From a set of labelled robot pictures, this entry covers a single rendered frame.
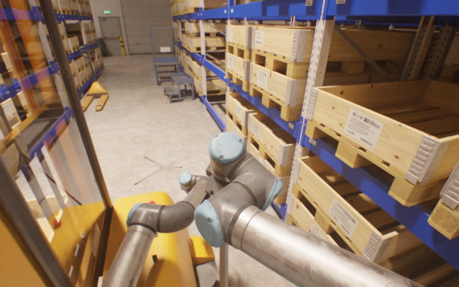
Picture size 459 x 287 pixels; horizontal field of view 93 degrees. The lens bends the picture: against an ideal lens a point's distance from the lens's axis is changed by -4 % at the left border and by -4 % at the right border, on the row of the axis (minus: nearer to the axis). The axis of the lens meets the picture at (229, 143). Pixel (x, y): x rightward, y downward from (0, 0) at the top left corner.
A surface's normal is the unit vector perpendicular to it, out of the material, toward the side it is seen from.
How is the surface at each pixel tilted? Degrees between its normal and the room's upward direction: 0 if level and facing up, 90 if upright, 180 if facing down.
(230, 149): 29
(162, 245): 14
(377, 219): 0
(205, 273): 0
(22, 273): 90
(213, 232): 90
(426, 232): 90
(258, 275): 0
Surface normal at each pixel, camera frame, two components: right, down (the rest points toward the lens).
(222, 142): -0.04, -0.53
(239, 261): 0.01, -0.88
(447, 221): -0.95, 0.13
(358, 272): -0.22, -0.80
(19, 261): 0.31, 0.46
